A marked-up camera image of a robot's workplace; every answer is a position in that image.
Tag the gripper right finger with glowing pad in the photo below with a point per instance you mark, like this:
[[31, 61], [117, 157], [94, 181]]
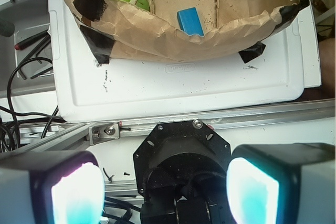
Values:
[[282, 183]]

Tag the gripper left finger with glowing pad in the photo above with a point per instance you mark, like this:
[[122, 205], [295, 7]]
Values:
[[51, 187]]

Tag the white plastic bin lid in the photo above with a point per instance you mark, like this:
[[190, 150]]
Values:
[[123, 89]]

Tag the blue wooden block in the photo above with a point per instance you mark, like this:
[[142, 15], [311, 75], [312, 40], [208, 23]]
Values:
[[189, 22]]

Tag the brown paper bag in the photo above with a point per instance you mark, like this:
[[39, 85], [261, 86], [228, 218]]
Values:
[[181, 30]]

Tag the aluminium frame rail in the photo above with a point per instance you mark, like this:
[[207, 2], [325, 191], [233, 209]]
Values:
[[72, 136]]

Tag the metal corner bracket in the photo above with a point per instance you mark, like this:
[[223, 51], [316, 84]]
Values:
[[103, 132]]

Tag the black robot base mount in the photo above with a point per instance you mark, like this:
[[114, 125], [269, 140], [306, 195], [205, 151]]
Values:
[[182, 179]]

